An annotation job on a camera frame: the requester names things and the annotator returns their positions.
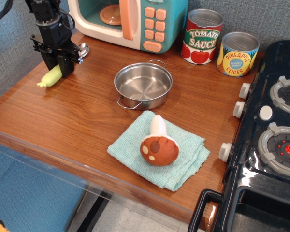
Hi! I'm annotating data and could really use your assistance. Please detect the tomato sauce can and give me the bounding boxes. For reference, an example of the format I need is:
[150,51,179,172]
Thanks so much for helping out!
[181,8,224,65]

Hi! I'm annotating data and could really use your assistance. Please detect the light blue cloth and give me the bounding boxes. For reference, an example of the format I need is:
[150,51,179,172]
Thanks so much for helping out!
[107,111,210,191]

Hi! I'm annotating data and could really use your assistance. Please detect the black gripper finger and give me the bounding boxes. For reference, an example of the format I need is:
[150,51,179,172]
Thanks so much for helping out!
[41,52,58,70]
[58,56,74,78]

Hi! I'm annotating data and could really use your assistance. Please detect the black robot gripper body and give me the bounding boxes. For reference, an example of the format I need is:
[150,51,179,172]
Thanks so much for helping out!
[30,18,80,63]

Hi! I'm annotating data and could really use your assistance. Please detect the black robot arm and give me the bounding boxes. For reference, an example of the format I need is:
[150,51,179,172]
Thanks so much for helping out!
[26,0,83,77]

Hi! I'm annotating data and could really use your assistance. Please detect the toy microwave teal and cream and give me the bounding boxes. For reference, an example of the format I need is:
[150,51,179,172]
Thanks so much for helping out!
[68,0,189,54]

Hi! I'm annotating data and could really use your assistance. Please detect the pineapple slices can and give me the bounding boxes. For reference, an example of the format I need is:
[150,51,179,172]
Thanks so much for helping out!
[217,31,260,77]

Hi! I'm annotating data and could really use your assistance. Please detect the spoon with yellow-green handle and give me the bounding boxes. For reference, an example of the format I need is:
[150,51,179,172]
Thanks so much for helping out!
[37,43,89,87]

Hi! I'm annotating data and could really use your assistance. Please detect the stainless steel pan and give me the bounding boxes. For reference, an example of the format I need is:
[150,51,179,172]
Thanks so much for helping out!
[114,60,173,110]

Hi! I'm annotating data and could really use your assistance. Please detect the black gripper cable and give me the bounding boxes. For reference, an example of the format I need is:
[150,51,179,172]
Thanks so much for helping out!
[59,9,76,31]

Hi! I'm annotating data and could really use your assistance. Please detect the black toy stove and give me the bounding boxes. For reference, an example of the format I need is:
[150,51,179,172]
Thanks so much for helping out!
[188,40,290,232]

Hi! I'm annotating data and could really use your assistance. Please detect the plush brown mushroom toy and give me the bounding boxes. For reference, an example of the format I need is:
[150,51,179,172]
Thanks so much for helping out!
[140,115,179,166]

